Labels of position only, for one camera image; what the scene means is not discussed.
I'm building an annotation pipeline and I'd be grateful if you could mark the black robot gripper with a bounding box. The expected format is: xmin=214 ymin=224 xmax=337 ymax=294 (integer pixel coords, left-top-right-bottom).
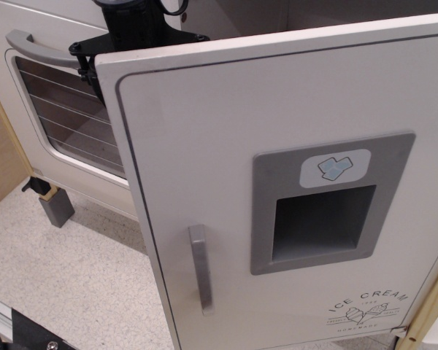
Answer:
xmin=69 ymin=1 xmax=210 ymax=105

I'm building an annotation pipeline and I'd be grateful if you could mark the white toy fridge door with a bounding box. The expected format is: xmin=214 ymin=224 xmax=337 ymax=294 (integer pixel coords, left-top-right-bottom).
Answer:
xmin=96 ymin=13 xmax=438 ymax=349

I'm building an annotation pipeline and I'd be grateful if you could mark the white toy oven door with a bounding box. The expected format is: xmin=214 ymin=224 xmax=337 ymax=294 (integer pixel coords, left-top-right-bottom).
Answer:
xmin=0 ymin=23 xmax=137 ymax=219

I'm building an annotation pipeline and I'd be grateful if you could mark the grey kitchen leg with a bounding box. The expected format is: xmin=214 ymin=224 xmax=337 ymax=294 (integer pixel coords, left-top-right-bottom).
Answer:
xmin=39 ymin=189 xmax=75 ymax=228

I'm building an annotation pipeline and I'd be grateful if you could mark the white toy kitchen cabinet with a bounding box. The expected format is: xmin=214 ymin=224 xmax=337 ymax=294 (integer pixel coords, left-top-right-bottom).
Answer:
xmin=0 ymin=0 xmax=438 ymax=223

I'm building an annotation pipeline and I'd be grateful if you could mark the grey ice dispenser panel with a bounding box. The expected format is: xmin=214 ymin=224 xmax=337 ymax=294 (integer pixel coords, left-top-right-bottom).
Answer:
xmin=250 ymin=131 xmax=415 ymax=276

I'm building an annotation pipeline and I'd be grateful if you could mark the grey oven door handle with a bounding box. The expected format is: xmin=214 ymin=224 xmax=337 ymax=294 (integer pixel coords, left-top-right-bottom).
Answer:
xmin=6 ymin=29 xmax=80 ymax=69

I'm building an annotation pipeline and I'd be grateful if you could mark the black cable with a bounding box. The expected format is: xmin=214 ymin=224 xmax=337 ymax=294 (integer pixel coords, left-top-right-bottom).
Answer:
xmin=156 ymin=0 xmax=191 ymax=18

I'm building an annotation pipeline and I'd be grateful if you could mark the black clamp bracket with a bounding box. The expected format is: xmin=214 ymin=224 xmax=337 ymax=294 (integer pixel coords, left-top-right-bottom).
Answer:
xmin=21 ymin=176 xmax=51 ymax=195

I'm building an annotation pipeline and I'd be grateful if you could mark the grey fridge door handle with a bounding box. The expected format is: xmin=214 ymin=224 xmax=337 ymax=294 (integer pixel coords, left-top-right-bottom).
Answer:
xmin=188 ymin=225 xmax=214 ymax=316

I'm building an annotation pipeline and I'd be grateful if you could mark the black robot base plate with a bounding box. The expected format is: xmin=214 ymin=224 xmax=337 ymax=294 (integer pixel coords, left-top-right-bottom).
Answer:
xmin=0 ymin=308 xmax=76 ymax=349

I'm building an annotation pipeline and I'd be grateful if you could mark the beige wooden frame post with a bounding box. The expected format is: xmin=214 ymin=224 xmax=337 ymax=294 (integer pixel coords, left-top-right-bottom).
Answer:
xmin=394 ymin=277 xmax=438 ymax=349

